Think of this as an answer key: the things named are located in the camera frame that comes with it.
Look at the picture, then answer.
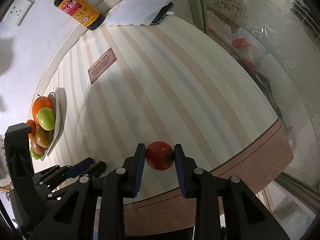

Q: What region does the dark red apple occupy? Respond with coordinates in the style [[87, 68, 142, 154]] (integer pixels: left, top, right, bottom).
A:
[[35, 126, 53, 148]]

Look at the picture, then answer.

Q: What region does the cherry tomato with stem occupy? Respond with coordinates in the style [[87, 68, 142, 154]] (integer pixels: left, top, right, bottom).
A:
[[145, 141, 174, 171]]

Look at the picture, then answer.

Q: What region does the small orange tangerine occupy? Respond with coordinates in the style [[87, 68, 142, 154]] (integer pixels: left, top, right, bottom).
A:
[[26, 119, 37, 139]]

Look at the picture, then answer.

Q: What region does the small green lime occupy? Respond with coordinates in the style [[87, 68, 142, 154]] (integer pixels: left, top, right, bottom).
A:
[[30, 147, 43, 160]]

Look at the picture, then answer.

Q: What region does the red striped apple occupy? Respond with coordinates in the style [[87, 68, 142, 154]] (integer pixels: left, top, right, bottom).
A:
[[30, 136, 47, 155]]

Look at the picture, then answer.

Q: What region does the large green apple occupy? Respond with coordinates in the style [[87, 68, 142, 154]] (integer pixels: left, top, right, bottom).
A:
[[37, 107, 55, 131]]

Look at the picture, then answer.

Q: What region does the large orange with stem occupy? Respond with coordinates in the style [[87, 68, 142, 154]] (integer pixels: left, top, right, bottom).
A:
[[31, 96, 54, 126]]

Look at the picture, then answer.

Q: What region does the floral ceramic plate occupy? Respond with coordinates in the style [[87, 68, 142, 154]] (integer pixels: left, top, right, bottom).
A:
[[41, 92, 61, 161]]

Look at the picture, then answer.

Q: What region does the brown label patch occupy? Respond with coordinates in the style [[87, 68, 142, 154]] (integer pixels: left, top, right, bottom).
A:
[[88, 48, 117, 84]]

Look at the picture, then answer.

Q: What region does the striped table mat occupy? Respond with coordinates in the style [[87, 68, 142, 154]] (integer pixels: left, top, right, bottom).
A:
[[33, 16, 293, 192]]

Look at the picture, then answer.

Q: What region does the white folded paper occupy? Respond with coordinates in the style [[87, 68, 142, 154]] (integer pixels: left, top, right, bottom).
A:
[[104, 0, 171, 27]]

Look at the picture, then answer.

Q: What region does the dark sauce bottle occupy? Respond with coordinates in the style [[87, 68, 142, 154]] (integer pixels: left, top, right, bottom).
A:
[[53, 0, 105, 31]]

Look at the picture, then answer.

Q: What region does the black phone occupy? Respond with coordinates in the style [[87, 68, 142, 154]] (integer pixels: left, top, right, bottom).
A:
[[150, 2, 174, 25]]

